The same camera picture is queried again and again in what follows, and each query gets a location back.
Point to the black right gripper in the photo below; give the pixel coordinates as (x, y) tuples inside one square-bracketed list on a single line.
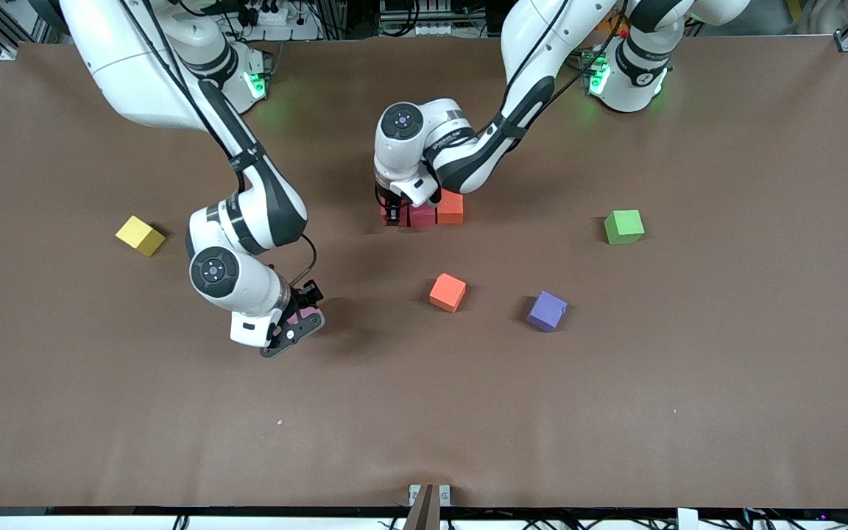
[(307, 296)]

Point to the white power strip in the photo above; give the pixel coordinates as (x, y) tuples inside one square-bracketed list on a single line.
[(273, 16)]

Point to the white electrical device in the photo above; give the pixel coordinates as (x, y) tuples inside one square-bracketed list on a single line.
[(424, 29)]

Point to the brown table cover sheet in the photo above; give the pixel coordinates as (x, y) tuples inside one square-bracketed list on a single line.
[(424, 412)]

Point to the pink foam cube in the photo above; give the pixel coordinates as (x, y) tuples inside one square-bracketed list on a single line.
[(308, 314)]

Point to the green foam cube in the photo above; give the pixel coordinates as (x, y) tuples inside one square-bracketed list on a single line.
[(623, 227)]

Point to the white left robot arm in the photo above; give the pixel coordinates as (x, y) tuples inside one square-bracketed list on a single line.
[(402, 121)]

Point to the orange foam cube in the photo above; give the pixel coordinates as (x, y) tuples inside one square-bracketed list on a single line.
[(451, 208), (447, 291)]

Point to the yellow foam cube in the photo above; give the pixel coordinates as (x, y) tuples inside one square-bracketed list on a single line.
[(138, 234)]

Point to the orange packed items pile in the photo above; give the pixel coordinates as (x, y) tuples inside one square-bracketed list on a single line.
[(615, 26)]

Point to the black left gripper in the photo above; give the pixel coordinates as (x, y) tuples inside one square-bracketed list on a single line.
[(387, 199)]

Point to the red foam cube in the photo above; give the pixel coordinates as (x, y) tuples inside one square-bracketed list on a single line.
[(422, 216), (384, 215)]

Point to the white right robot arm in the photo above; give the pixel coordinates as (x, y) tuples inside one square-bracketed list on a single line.
[(212, 271)]

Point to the purple foam cube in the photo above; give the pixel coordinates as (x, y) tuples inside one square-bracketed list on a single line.
[(546, 310)]

